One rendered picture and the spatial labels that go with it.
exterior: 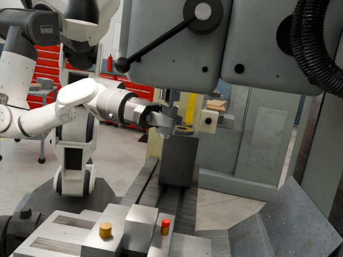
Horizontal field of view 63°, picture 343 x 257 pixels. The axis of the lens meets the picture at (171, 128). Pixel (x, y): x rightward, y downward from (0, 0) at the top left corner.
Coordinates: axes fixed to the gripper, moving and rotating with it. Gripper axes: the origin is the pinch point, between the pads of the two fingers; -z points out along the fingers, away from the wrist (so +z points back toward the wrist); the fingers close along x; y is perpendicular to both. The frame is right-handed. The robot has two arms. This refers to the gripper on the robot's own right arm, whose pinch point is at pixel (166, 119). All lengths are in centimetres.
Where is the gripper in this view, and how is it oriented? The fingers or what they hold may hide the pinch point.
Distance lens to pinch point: 66.3
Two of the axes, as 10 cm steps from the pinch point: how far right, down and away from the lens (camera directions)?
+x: 4.9, -1.2, 8.6
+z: -8.6, -2.5, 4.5
